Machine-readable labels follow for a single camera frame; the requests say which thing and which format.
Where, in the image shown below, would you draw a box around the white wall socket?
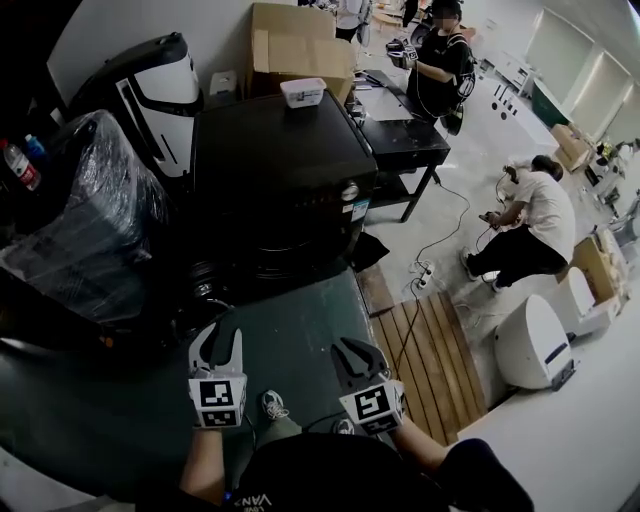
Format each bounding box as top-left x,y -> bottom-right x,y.
209,69 -> 238,97

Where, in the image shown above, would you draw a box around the dark green mat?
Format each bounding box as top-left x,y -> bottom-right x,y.
0,264 -> 377,504

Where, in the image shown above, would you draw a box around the person's grey trousers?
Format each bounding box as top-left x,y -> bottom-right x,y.
253,417 -> 304,454

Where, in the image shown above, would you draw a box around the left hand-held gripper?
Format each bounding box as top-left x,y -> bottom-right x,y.
188,322 -> 249,430

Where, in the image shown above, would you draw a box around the black cloth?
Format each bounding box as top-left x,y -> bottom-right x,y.
351,230 -> 392,274

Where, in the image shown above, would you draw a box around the wooden slatted platform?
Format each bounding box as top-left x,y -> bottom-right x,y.
368,290 -> 490,447

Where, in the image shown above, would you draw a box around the brown cardboard box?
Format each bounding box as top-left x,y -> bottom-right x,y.
571,233 -> 622,302

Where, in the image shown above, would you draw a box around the person's left shoe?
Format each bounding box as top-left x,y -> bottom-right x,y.
260,389 -> 291,422

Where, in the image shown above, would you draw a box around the white power strip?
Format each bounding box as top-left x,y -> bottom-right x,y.
414,259 -> 436,290

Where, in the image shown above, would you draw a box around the black and white appliance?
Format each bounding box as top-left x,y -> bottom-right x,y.
66,32 -> 206,180

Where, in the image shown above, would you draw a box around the person's left forearm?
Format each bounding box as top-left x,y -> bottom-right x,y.
178,424 -> 227,507

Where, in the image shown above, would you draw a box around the person's black shirt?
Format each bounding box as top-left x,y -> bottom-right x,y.
134,432 -> 537,512

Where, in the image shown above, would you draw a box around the plastic-wrapped black chair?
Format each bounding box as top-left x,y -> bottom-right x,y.
0,109 -> 175,322

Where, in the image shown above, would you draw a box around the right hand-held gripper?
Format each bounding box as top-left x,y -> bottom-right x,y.
330,337 -> 406,436

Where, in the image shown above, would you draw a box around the white toilet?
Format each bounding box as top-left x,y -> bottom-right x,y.
556,267 -> 622,337
493,293 -> 580,392

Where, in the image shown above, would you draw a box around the small cardboard box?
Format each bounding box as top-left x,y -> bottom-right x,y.
549,123 -> 592,172

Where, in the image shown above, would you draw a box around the black metal table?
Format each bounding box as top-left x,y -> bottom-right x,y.
351,69 -> 452,224

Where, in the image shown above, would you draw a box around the large cardboard box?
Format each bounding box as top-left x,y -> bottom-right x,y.
244,2 -> 358,105

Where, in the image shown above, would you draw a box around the black power cable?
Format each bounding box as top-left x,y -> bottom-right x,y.
398,283 -> 427,384
413,182 -> 474,267

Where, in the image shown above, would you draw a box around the black washing machine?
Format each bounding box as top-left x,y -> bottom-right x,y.
189,89 -> 380,302

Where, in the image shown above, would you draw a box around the brown wooden block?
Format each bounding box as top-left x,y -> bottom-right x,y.
355,262 -> 397,318

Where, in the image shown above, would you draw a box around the red label water bottle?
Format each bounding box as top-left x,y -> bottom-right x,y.
1,139 -> 42,193

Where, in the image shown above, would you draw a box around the person's right forearm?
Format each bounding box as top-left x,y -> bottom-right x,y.
387,414 -> 452,477

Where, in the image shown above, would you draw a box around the white plastic container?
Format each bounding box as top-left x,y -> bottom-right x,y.
279,77 -> 328,110

